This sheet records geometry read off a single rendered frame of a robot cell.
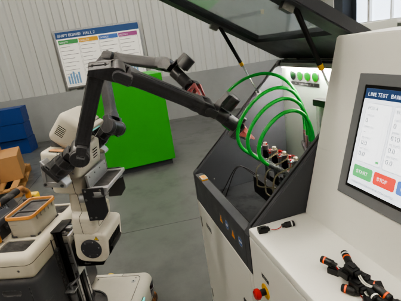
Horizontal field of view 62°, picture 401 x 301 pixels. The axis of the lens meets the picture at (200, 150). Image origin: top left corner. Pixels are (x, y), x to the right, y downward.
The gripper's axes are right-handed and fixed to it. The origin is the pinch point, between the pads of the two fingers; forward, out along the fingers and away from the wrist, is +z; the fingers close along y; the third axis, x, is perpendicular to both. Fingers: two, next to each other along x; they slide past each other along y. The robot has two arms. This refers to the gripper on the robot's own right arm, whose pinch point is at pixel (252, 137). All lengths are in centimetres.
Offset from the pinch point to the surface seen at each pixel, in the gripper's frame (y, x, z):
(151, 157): -140, 313, 2
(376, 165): 19, -57, 13
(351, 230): 1, -55, 23
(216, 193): -29.2, -2.9, 1.7
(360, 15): 257, 564, 203
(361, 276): -4, -73, 19
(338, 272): -7, -70, 16
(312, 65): 39.1, 7.3, 3.7
